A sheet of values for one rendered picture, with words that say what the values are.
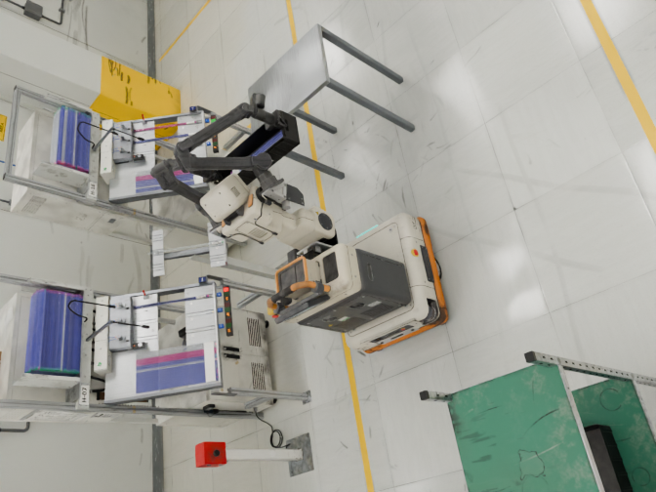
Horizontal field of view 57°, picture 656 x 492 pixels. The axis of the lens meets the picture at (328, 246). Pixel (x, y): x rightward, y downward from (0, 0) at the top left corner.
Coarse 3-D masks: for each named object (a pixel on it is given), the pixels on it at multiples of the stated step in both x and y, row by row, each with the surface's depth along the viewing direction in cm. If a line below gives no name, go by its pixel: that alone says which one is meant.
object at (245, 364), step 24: (240, 312) 442; (168, 336) 444; (240, 336) 433; (264, 336) 448; (240, 360) 423; (264, 360) 438; (240, 384) 414; (264, 384) 429; (192, 408) 402; (216, 408) 411; (240, 408) 421; (264, 408) 431
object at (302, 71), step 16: (320, 32) 360; (304, 48) 366; (320, 48) 354; (352, 48) 381; (288, 64) 375; (304, 64) 362; (320, 64) 350; (368, 64) 394; (272, 80) 384; (288, 80) 371; (304, 80) 359; (320, 80) 346; (400, 80) 411; (272, 96) 380; (288, 96) 367; (304, 96) 355; (352, 96) 357; (288, 112) 363; (304, 112) 433; (384, 112) 375; (256, 128) 386; (336, 128) 454; (304, 160) 410; (336, 176) 432
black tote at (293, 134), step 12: (288, 120) 311; (264, 132) 324; (276, 132) 325; (288, 132) 307; (240, 144) 331; (252, 144) 333; (276, 144) 308; (288, 144) 309; (228, 156) 339; (240, 156) 341; (276, 156) 317; (252, 180) 334
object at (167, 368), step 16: (144, 352) 376; (160, 352) 375; (176, 352) 375; (192, 352) 374; (208, 352) 374; (144, 368) 371; (160, 368) 371; (176, 368) 370; (192, 368) 370; (208, 368) 369; (144, 384) 367; (160, 384) 366; (176, 384) 366; (192, 384) 365
